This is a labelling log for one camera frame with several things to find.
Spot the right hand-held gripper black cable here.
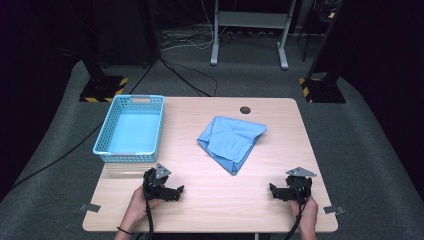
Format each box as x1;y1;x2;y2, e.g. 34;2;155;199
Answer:
284;179;307;240

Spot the dark cabinet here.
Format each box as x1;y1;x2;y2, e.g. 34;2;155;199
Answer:
91;0;160;67

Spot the left hand-held gripper black cable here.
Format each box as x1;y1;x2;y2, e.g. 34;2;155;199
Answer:
134;173;156;240

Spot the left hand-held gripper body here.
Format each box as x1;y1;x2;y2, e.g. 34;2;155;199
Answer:
142;162;173;202

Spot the light blue shirt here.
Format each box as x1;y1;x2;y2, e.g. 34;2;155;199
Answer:
196;115;268;177

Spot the light blue plastic basket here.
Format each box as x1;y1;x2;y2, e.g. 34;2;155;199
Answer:
92;94;166;164

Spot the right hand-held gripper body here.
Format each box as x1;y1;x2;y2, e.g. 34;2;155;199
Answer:
284;166;317;203

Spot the bundle of floor cables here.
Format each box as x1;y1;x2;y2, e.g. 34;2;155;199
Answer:
161;28;215;52

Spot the grey tape piece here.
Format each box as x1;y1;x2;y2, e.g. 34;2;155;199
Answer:
79;203;102;214
322;205;346;216

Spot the black stand with striped base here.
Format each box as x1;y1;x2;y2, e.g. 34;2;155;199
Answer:
78;33;129;104
298;0;348;105

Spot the white metal stand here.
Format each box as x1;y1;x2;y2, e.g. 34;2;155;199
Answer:
209;0;297;71

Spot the hand-held gripper black cable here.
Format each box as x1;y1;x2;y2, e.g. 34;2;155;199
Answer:
134;173;156;240
284;179;307;240

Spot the long black floor cable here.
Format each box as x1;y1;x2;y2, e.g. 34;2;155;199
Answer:
12;54;160;188

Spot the person's left hand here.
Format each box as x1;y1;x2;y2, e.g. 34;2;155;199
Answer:
125;185;165;226

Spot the looped black floor cable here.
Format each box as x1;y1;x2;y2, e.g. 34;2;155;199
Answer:
159;57;219;98

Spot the person's right hand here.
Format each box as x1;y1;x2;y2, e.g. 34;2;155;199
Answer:
288;194;320;232

